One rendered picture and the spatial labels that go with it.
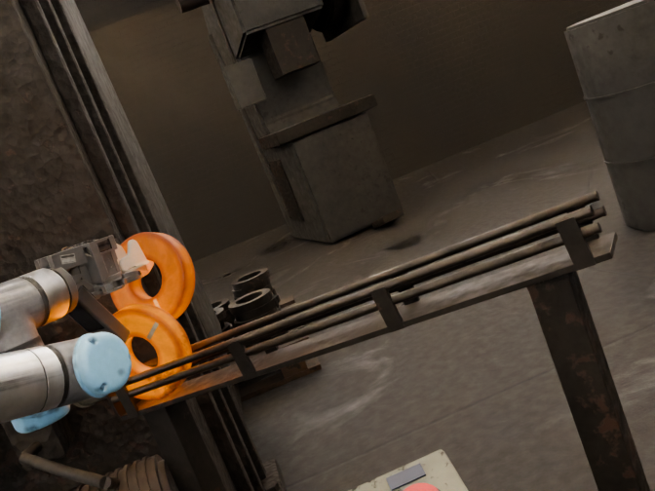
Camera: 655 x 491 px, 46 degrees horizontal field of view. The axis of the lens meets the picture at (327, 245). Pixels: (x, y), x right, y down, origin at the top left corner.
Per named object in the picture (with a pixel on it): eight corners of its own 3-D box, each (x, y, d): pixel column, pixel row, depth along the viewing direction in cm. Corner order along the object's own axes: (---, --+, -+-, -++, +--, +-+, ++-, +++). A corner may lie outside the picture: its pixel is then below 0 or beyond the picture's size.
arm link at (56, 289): (57, 323, 103) (18, 332, 107) (81, 312, 107) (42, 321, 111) (38, 271, 102) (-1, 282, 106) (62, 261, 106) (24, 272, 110)
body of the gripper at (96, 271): (117, 233, 116) (58, 253, 106) (135, 285, 117) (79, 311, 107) (83, 243, 120) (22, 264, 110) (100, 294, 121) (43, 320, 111)
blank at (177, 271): (106, 262, 132) (93, 262, 129) (171, 214, 127) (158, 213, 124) (143, 341, 129) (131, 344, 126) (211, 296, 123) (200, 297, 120)
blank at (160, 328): (169, 409, 125) (158, 419, 122) (94, 354, 127) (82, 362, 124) (209, 340, 119) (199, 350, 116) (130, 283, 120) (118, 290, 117)
